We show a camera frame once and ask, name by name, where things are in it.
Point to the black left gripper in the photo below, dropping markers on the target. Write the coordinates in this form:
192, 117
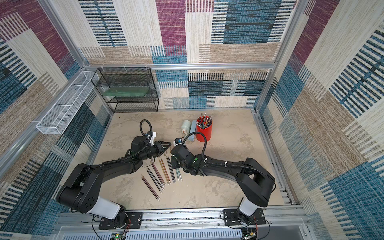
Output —
160, 148

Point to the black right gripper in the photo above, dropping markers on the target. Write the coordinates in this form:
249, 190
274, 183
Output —
175, 151

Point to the yellow striped pencil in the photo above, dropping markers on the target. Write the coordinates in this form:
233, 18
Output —
163, 170

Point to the dark navy striped pencil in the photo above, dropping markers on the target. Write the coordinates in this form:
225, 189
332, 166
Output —
171, 170

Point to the green striped pencil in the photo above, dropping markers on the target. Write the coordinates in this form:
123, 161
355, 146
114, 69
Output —
180, 174
177, 175

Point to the black white striped pencil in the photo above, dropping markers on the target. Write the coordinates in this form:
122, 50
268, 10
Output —
153, 179

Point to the red striped pencil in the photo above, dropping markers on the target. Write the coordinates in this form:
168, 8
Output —
151, 187

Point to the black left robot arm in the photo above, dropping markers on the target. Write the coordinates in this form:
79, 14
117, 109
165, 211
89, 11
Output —
81, 191

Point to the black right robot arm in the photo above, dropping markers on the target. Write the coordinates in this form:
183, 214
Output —
254, 180

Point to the pencils in red cup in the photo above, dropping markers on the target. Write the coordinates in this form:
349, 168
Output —
204, 121

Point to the light blue eraser box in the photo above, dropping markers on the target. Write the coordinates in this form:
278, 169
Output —
192, 130

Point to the red pencil cup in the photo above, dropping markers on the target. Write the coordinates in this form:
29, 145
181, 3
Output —
206, 132

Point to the green board on shelf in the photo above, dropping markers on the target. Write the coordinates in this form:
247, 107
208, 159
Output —
126, 92

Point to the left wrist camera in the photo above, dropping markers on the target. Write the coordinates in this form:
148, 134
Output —
153, 138

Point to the black wire mesh shelf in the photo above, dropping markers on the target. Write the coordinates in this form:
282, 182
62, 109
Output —
106, 78

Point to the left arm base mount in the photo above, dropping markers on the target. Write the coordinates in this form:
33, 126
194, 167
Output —
130, 220

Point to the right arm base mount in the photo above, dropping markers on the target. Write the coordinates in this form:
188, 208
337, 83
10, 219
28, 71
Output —
233, 217

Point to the white wire mesh basket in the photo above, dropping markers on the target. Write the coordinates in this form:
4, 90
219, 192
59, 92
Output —
60, 115

